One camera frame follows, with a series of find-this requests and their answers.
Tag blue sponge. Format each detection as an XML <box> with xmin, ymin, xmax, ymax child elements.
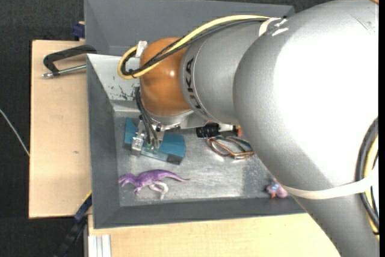
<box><xmin>123</xmin><ymin>117</ymin><xmax>187</xmax><ymax>166</ymax></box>

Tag purple toy dinosaur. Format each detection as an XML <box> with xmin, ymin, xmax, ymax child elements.
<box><xmin>117</xmin><ymin>169</ymin><xmax>191</xmax><ymax>200</ymax></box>

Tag grey metal bin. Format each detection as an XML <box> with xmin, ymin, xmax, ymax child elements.
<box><xmin>83</xmin><ymin>0</ymin><xmax>305</xmax><ymax>229</ymax></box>

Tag brown framed sunglasses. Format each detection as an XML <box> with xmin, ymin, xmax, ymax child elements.
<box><xmin>206</xmin><ymin>135</ymin><xmax>256</xmax><ymax>161</ymax></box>

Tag pale wood flat board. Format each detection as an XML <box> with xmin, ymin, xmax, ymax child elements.
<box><xmin>28</xmin><ymin>39</ymin><xmax>93</xmax><ymax>219</ymax></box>

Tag small purple and pink toy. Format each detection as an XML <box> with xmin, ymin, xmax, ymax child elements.
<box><xmin>265</xmin><ymin>178</ymin><xmax>289</xmax><ymax>199</ymax></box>

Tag black cylinder on white bracket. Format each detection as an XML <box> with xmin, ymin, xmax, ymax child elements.
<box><xmin>196</xmin><ymin>122</ymin><xmax>242</xmax><ymax>140</ymax></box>

